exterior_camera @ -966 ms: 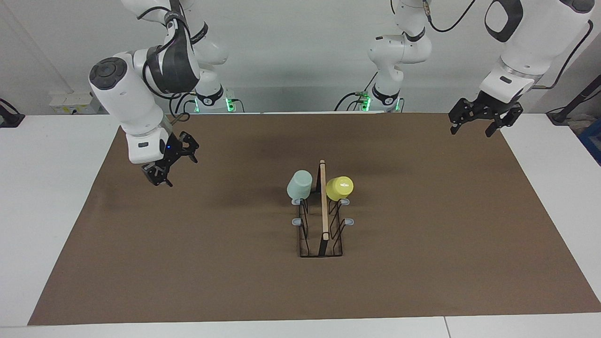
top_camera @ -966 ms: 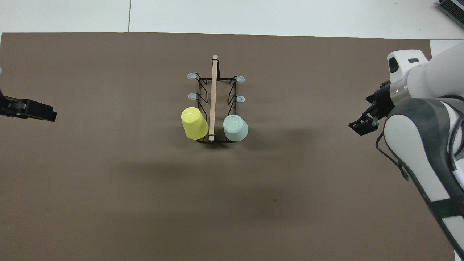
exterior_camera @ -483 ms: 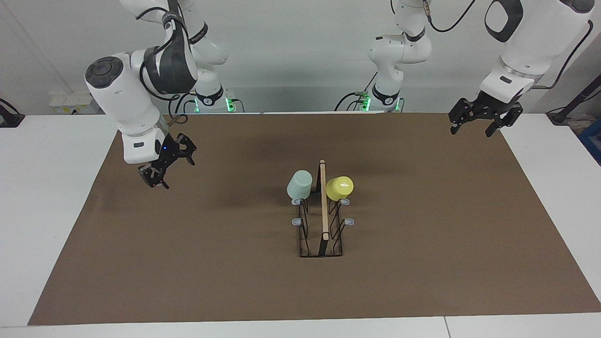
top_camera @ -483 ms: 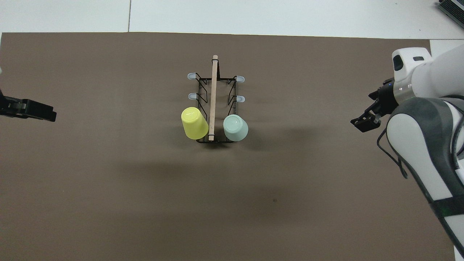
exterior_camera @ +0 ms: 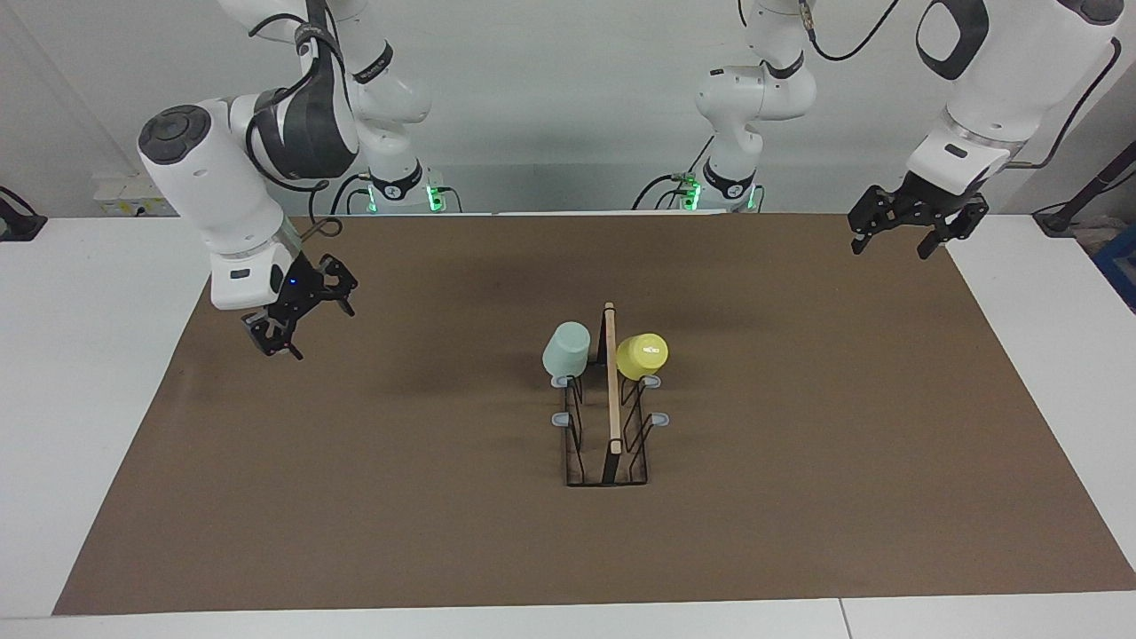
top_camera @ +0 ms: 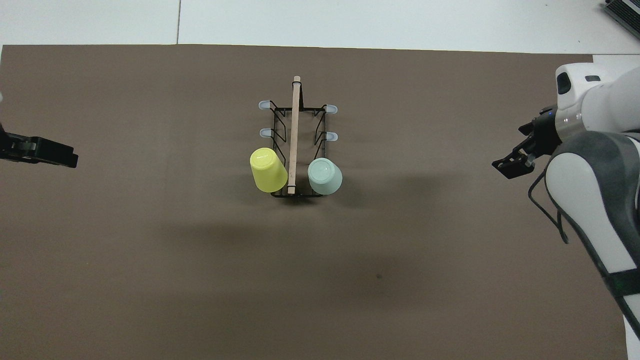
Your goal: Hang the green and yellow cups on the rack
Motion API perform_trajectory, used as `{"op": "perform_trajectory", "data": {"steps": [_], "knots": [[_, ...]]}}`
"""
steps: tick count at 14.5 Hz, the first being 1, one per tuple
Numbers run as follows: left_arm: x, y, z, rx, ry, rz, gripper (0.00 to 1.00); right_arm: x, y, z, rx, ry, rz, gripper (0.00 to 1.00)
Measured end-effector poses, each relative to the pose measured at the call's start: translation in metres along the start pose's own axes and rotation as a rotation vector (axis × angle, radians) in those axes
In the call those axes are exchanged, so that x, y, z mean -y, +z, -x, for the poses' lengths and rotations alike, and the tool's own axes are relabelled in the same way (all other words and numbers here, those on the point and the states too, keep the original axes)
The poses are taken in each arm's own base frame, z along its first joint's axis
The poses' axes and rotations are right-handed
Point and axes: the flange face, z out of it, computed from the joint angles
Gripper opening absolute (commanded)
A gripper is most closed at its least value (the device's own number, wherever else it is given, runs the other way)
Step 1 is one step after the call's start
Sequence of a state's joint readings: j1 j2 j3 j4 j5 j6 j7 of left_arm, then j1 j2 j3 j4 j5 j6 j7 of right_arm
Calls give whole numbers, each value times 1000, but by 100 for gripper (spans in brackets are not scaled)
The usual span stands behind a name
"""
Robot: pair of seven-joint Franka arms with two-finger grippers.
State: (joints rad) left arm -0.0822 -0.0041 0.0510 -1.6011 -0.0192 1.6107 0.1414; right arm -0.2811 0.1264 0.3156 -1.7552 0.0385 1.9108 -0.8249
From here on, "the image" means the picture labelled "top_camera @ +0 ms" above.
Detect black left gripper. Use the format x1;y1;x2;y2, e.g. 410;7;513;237
0;125;79;168

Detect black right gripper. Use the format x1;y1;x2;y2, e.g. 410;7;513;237
492;106;560;180

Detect pale green plastic cup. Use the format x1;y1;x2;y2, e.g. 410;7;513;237
307;157;344;196

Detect yellow plastic cup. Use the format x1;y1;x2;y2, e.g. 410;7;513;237
249;147;289;194

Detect grey ribbed device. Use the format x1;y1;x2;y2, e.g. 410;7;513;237
602;0;640;26

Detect brown table mat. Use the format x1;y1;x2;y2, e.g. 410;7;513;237
0;44;631;360

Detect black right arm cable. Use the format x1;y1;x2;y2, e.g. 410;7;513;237
528;170;571;245

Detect black wire cup rack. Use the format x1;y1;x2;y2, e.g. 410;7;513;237
258;76;339;198

